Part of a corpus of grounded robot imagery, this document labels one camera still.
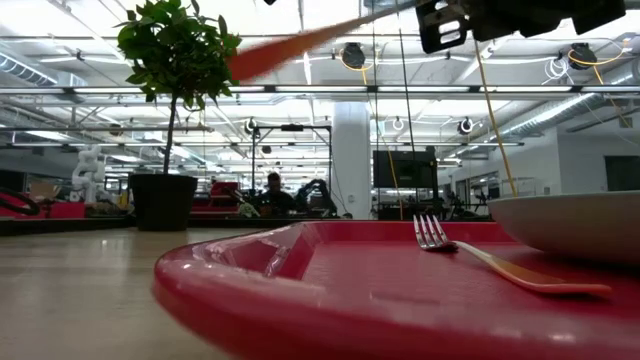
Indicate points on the beige cardboard box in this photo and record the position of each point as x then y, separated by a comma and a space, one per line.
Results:
44, 190

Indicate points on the person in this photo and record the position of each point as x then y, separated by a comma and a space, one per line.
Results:
277, 202

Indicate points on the silver ventilation duct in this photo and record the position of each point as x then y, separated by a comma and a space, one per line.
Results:
20, 70
545, 120

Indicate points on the black monitor on stand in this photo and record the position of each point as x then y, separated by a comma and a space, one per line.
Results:
405, 170

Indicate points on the red tool chest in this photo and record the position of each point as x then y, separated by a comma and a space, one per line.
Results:
220, 197

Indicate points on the red low box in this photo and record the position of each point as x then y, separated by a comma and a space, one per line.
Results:
65, 210

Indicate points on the black aluminium rig frame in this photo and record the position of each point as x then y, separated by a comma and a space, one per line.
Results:
60, 226

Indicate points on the white bowl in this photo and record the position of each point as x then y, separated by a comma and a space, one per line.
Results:
575, 225

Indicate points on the green tree in black pot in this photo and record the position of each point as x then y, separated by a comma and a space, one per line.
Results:
162, 200

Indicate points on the black background robot arm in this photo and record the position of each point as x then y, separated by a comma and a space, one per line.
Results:
322, 200

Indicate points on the red plastic tray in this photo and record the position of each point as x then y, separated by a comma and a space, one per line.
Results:
350, 300

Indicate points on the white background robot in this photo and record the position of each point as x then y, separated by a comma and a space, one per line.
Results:
87, 172

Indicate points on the black metal gantry frame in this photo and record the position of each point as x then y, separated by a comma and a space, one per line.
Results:
292, 128

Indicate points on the small green plant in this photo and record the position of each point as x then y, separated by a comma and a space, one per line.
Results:
248, 210

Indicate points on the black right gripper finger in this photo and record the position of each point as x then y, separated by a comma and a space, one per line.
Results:
430, 40

